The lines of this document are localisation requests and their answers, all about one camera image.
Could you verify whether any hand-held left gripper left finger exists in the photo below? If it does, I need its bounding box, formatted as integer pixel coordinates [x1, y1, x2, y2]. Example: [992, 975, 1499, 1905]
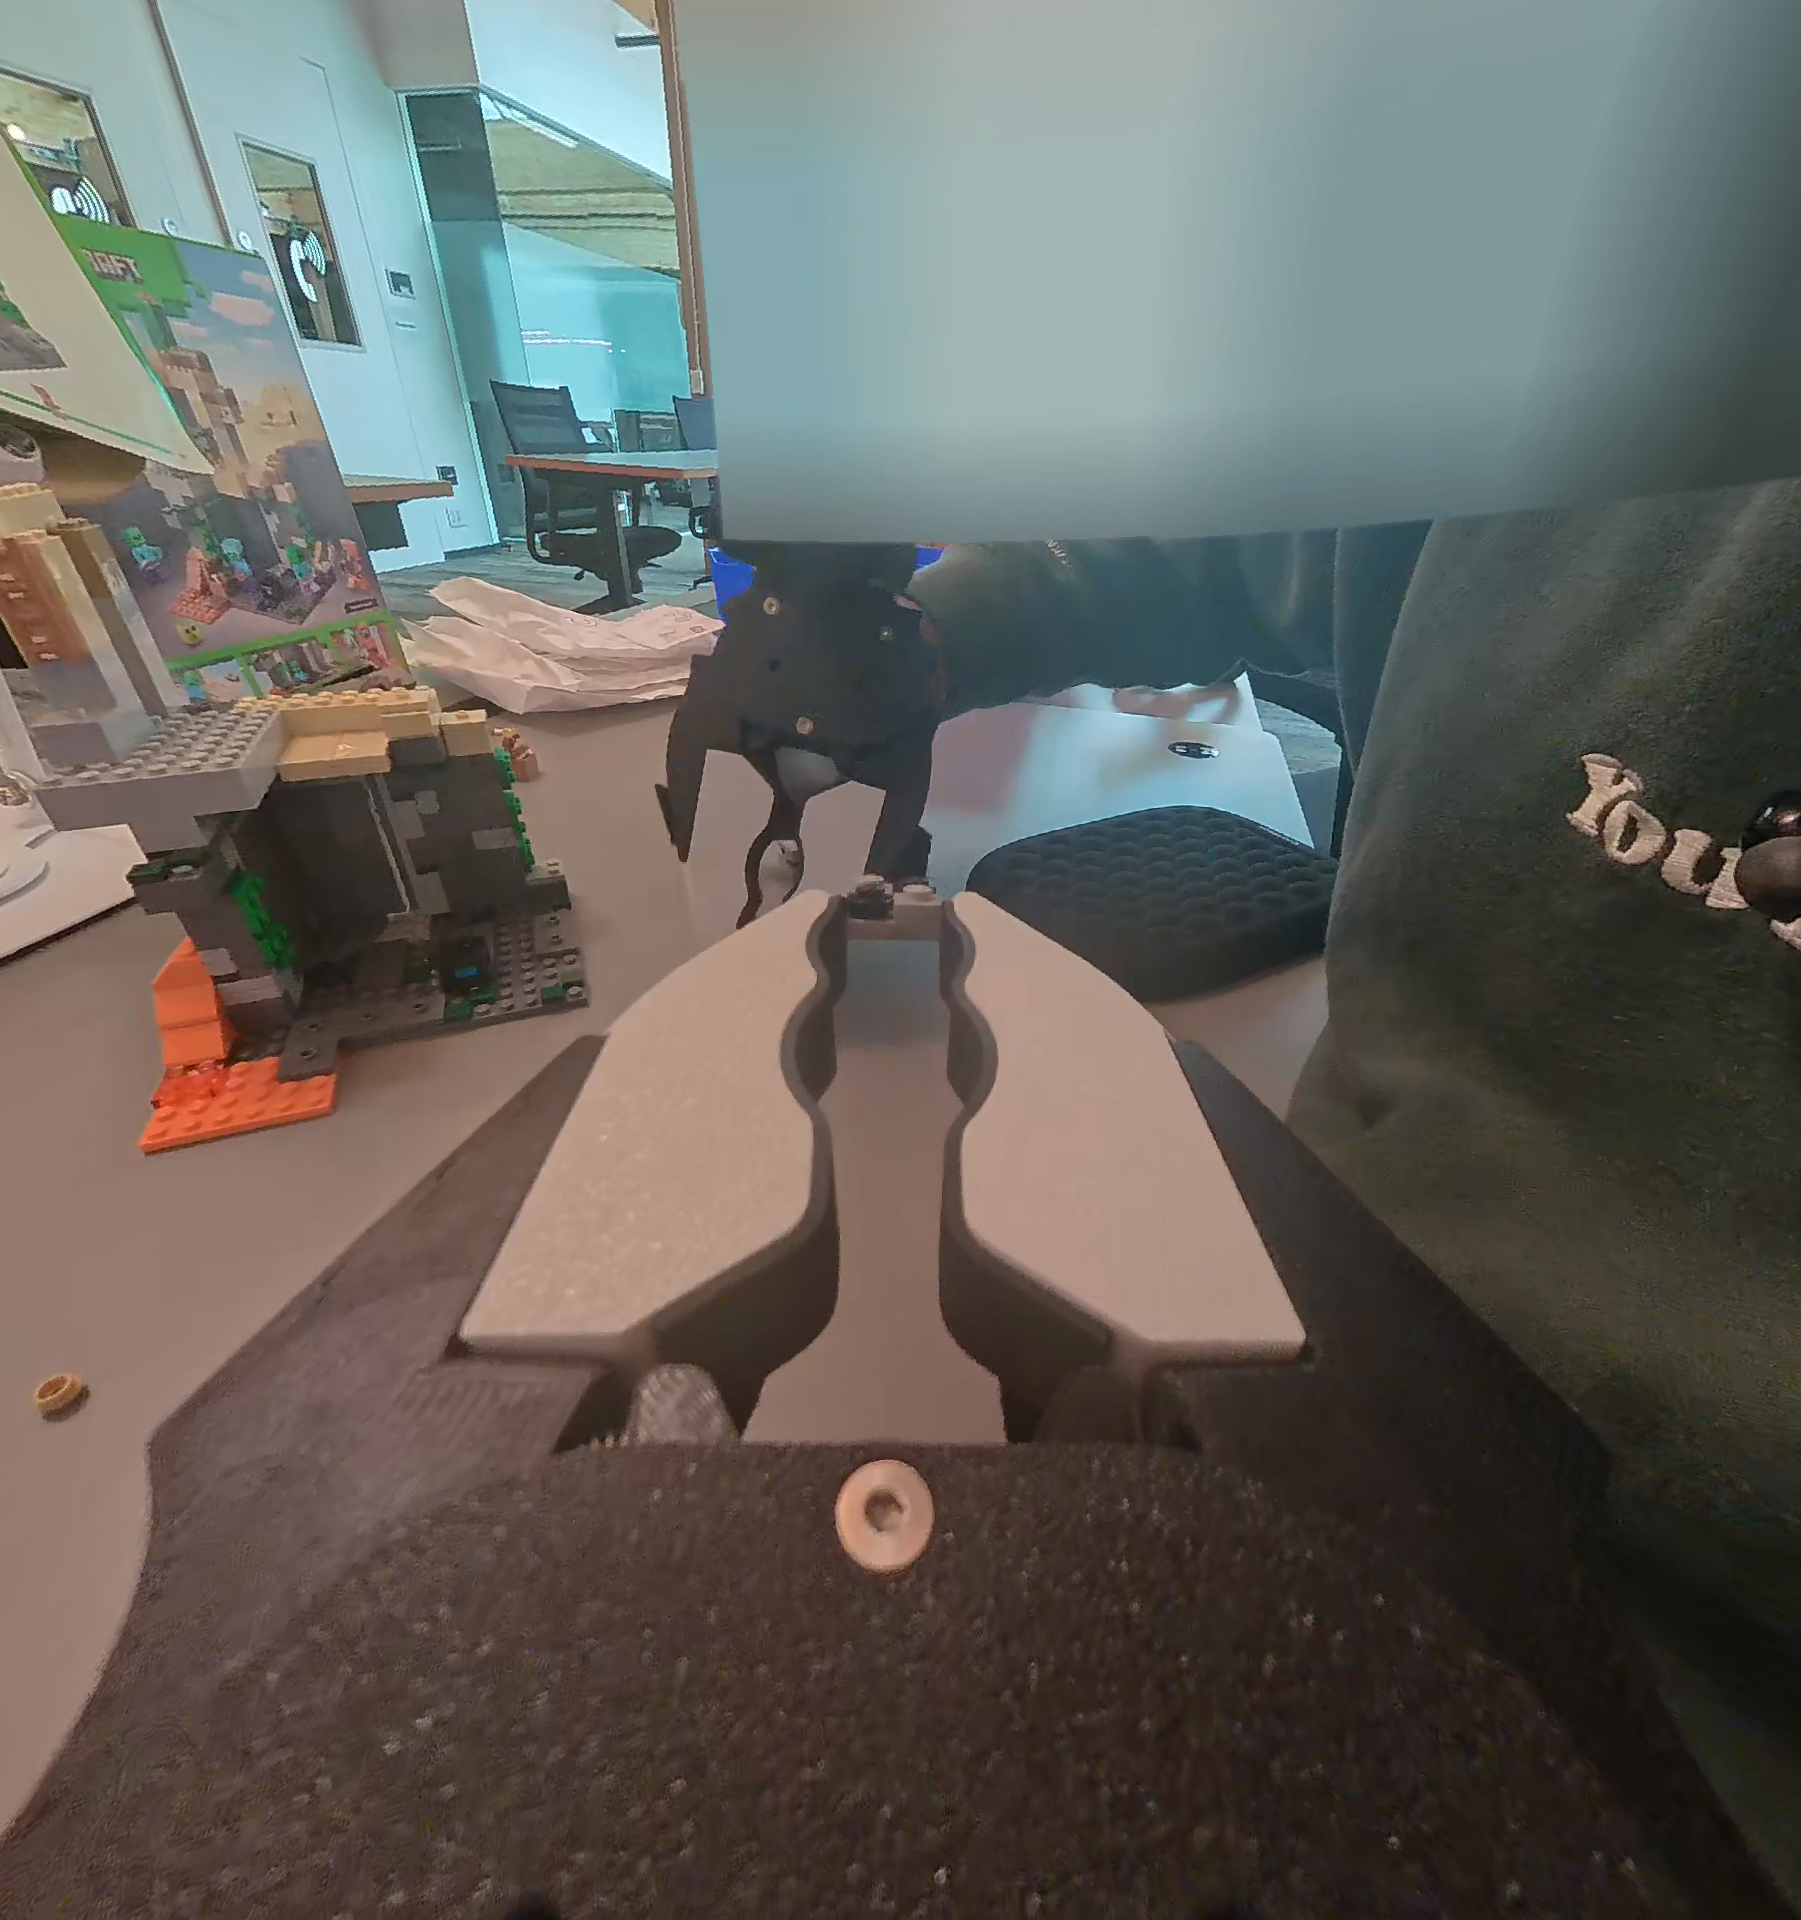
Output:
[457, 890, 845, 1422]

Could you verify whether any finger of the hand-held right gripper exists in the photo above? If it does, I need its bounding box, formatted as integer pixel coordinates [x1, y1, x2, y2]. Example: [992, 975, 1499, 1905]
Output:
[742, 737, 850, 926]

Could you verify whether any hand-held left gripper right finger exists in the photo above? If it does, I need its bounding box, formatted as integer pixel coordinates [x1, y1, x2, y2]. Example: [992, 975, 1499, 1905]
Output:
[934, 890, 1311, 1428]

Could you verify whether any grey desk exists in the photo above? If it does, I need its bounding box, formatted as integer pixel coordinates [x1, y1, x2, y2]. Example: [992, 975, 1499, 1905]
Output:
[0, 661, 1345, 1876]

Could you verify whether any white plastic bag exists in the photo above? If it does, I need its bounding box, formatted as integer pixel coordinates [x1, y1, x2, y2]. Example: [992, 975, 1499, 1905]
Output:
[406, 577, 730, 714]

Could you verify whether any long wooden table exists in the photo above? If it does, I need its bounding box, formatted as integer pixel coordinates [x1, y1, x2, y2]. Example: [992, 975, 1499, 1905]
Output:
[507, 451, 722, 484]

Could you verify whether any black mesh office chair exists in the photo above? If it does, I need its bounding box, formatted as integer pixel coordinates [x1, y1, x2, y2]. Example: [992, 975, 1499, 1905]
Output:
[969, 804, 1345, 1004]

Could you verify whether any white flat box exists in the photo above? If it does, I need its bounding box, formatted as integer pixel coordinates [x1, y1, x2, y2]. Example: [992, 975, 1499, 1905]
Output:
[922, 682, 1318, 873]

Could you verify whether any multicoloured brick model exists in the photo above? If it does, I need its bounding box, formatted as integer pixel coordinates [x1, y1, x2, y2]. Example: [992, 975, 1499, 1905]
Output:
[0, 481, 594, 1157]

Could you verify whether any green sweatshirt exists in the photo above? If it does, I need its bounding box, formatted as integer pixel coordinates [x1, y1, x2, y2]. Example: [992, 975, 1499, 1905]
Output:
[1290, 472, 1801, 1920]

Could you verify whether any colourful brick set box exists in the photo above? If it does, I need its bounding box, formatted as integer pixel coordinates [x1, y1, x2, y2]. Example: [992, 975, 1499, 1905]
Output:
[53, 211, 407, 699]

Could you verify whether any open instruction booklet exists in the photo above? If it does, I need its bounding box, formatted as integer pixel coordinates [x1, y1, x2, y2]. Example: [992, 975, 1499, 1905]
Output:
[0, 37, 212, 473]

